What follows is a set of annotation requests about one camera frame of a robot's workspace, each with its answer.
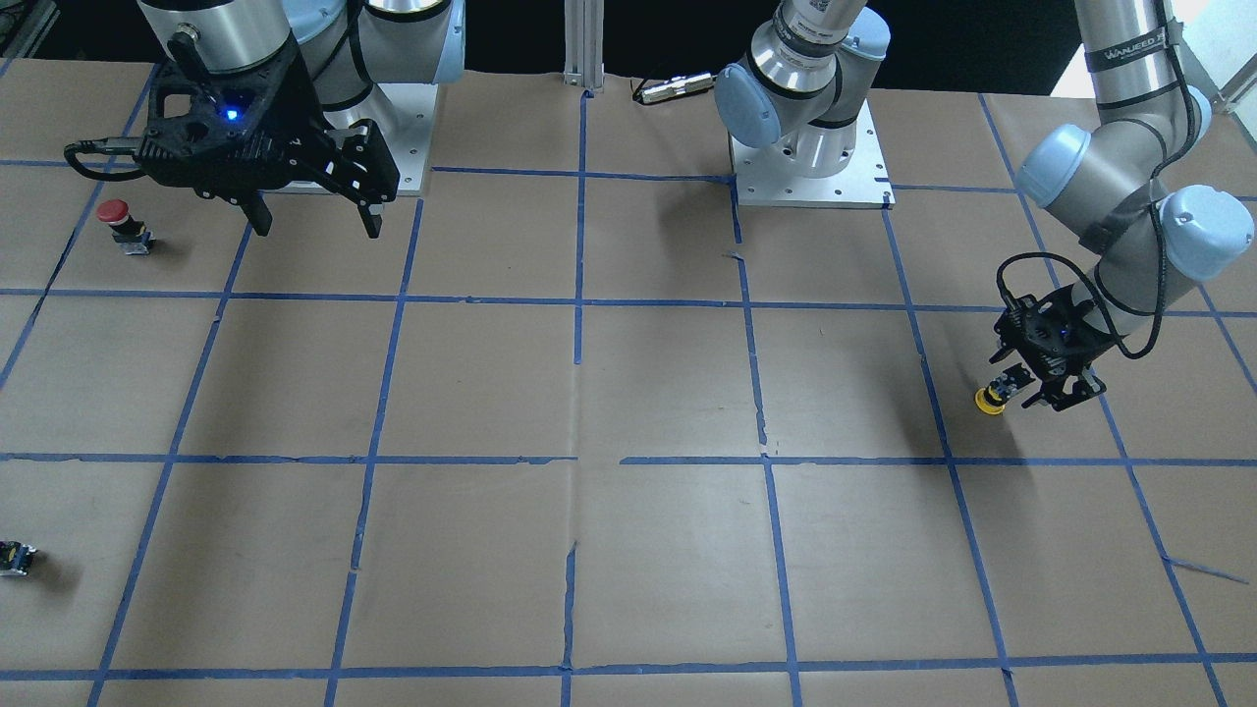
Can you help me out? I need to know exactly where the yellow push button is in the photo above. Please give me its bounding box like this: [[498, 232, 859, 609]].
[[974, 382, 1022, 416]]

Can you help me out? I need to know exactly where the aluminium frame post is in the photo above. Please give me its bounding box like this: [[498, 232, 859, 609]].
[[563, 0, 605, 94]]

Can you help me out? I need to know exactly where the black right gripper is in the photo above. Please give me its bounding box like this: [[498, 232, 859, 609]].
[[132, 39, 401, 239]]

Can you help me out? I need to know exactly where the red push button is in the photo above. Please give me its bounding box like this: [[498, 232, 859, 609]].
[[96, 198, 153, 255]]

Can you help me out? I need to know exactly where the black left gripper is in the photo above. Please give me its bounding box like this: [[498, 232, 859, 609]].
[[989, 286, 1115, 411]]

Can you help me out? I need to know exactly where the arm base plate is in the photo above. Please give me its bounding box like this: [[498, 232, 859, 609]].
[[729, 103, 897, 209], [324, 83, 441, 196]]

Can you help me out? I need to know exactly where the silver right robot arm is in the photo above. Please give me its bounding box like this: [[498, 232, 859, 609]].
[[132, 1, 466, 238]]

